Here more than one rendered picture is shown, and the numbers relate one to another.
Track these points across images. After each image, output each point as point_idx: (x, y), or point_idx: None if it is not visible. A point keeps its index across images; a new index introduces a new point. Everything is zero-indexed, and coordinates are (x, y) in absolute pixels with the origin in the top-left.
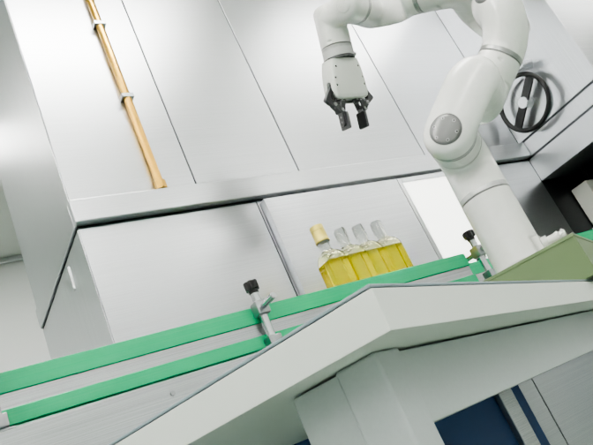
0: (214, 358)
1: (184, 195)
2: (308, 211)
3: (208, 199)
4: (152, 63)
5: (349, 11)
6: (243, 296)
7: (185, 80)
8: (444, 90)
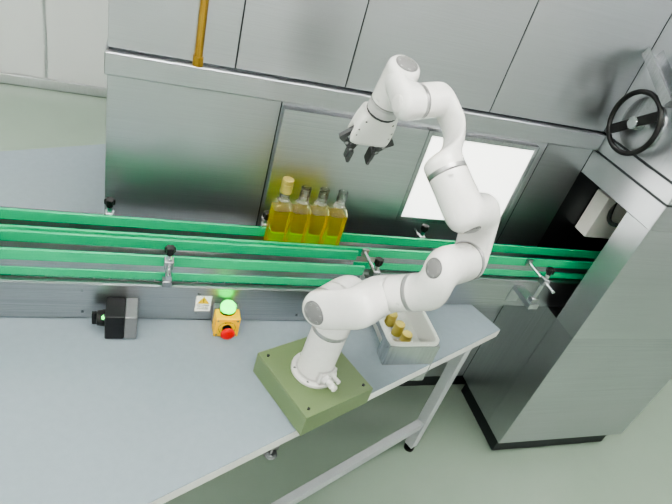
0: (122, 276)
1: (214, 80)
2: (318, 132)
3: (234, 91)
4: None
5: (395, 114)
6: (221, 170)
7: None
8: (334, 297)
